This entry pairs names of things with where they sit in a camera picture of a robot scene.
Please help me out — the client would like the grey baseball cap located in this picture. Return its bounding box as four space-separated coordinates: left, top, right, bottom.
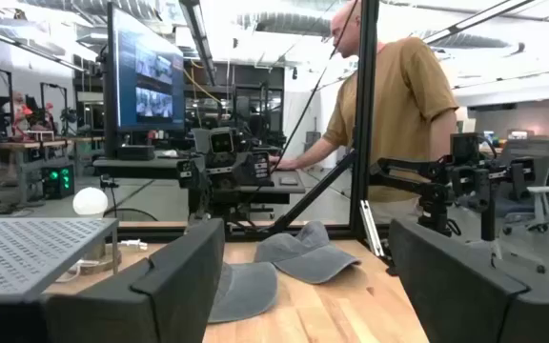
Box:
207 260 279 325
254 220 362 286

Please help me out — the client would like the white globe lamp brass base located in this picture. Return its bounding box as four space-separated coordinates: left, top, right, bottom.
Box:
72 187 123 276

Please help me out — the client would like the large black monitor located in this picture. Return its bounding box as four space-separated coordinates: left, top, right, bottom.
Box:
104 2 186 159

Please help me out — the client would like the black ceiling light fixture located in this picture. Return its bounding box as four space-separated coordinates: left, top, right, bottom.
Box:
177 0 217 88

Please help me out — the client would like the white power cable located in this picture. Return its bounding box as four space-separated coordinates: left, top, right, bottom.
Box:
54 258 102 283

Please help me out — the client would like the person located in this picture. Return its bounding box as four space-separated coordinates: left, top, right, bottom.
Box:
268 0 461 225

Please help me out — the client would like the grey office chair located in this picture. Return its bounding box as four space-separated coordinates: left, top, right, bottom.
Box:
493 138 549 235

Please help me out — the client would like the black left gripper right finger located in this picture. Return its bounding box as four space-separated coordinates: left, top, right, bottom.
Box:
387 217 549 343

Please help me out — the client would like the grey perforated metal stand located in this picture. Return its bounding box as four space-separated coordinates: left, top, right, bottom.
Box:
0 217 120 306

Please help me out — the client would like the small black computer box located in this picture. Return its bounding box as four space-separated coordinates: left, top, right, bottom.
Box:
115 144 156 162

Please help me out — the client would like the thin black hanging cable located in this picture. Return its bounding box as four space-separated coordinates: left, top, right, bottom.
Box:
273 0 360 172

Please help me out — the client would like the black computer with green lights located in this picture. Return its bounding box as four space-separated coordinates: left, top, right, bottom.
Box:
41 163 76 201

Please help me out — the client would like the white power plug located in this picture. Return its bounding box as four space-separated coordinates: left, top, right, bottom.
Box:
118 238 149 252

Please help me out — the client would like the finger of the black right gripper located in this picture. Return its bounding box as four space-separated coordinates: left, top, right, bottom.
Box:
249 151 275 188
176 159 200 192

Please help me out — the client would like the black standing desk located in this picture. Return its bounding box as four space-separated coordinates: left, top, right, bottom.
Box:
91 155 307 207

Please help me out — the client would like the wooden top workbench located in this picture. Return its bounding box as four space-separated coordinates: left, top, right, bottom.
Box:
0 136 74 204

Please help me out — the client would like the silver aluminium bar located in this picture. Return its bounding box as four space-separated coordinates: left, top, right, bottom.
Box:
358 198 386 259

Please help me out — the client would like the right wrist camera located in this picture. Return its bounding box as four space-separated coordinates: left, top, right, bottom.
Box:
207 129 235 156

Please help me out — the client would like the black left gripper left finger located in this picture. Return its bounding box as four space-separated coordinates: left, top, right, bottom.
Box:
45 217 226 343

